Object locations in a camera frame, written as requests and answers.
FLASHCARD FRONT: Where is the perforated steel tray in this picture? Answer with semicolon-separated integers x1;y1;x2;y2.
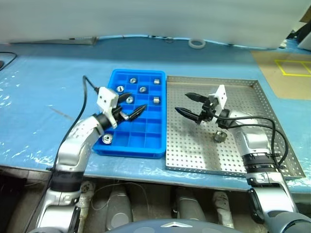
165;75;307;181

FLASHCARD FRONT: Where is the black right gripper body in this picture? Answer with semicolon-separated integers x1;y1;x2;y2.
197;97;218;125

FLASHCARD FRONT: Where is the thin black cable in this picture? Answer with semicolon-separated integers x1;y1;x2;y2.
0;51;18;71

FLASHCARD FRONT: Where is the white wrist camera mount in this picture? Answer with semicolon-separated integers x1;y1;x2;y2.
97;86;120;129
207;84;228;126

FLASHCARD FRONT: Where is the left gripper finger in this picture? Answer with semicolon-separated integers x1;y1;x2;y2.
118;93;133;104
126;104;148;121

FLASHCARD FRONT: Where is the blue compartment tray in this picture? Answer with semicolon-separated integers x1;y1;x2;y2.
92;68;167;159

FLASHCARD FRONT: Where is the grey flat bar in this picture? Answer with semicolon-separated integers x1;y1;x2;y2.
9;36;98;46

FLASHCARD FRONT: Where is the grey robot torso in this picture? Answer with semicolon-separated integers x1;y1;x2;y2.
104;218;234;233

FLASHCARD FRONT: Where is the metal nut on metal tray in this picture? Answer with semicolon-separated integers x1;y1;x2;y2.
213;130;227;144

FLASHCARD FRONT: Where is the thin white wire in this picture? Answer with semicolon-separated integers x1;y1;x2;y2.
91;181;149;212

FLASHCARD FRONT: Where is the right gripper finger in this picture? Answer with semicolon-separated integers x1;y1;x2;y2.
185;93;207;103
175;106;200;122

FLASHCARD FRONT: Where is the white background object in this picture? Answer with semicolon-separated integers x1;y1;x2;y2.
296;31;311;52

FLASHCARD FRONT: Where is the grey rounded shape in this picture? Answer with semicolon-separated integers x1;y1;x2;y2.
105;188;134;231
173;188;207;222

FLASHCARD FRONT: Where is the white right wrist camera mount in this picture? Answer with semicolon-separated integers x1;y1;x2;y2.
207;84;228;126

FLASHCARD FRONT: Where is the black background object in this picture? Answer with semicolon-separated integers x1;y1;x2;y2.
288;23;311;43

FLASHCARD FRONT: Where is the white rounded shape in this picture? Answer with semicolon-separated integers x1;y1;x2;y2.
213;191;235;229
79;181;96;220

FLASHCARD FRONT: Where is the white tape ring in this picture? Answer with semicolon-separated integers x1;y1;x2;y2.
189;38;206;50

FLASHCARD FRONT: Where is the cardboard box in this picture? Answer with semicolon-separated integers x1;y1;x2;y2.
300;6;311;24

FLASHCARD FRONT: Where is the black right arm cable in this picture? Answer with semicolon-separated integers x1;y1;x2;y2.
212;116;289;169

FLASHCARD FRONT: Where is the brown board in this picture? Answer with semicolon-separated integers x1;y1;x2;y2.
251;49;311;99

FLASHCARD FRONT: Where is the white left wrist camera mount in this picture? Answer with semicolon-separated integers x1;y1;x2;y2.
97;86;120;129

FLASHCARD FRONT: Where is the blue table cover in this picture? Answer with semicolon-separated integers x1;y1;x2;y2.
0;35;311;195

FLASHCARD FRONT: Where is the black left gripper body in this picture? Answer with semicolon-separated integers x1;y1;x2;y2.
111;103;131;123

